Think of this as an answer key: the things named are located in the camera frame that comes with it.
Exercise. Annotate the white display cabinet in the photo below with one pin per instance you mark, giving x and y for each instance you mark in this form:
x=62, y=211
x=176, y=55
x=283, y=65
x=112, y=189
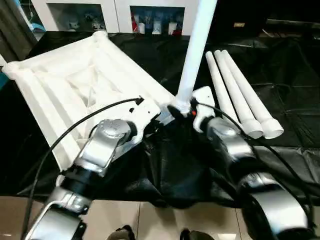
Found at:
x=115, y=10

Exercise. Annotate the black left robot foot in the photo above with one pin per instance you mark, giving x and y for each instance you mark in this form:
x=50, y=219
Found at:
x=122, y=234

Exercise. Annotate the blue floor mat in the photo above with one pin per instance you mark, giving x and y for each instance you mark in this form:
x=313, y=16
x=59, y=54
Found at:
x=2, y=80

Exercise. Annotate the black cabinet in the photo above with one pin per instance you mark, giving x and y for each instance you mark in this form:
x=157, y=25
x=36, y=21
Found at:
x=260, y=15

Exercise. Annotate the black table mat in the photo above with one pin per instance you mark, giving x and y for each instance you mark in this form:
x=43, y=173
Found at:
x=280, y=75

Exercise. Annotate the red bottle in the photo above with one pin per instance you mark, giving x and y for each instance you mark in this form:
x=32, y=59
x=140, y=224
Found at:
x=135, y=22

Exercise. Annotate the grey curtain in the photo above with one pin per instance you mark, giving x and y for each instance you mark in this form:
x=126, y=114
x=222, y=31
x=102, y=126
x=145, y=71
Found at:
x=10, y=25

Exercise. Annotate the white plastic table leg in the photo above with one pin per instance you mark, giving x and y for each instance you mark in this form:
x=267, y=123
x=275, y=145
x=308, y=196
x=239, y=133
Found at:
x=195, y=50
x=245, y=85
x=220, y=85
x=232, y=85

